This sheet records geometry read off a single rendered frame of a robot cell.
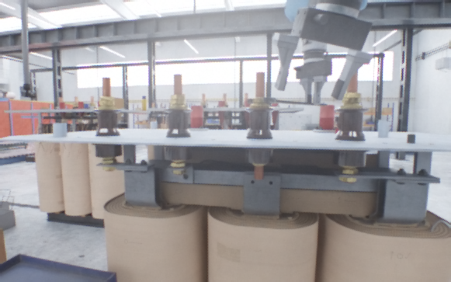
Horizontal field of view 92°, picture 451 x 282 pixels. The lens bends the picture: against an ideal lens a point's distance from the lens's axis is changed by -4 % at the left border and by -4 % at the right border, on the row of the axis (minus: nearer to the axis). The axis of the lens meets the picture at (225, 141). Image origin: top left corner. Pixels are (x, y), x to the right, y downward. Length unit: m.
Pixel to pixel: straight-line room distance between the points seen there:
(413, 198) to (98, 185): 2.95
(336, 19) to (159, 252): 0.86
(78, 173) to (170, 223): 2.58
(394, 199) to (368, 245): 0.16
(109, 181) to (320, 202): 2.61
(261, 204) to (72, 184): 2.89
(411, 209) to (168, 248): 0.81
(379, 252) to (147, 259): 0.77
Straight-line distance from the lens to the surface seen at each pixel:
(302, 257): 0.87
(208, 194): 0.92
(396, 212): 0.89
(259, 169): 0.73
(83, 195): 3.43
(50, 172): 3.67
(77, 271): 1.05
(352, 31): 0.50
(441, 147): 0.73
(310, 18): 0.46
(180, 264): 0.96
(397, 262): 0.92
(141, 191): 0.91
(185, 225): 0.89
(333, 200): 0.92
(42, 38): 13.28
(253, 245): 0.82
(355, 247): 0.88
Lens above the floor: 1.42
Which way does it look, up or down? 5 degrees down
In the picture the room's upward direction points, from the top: straight up
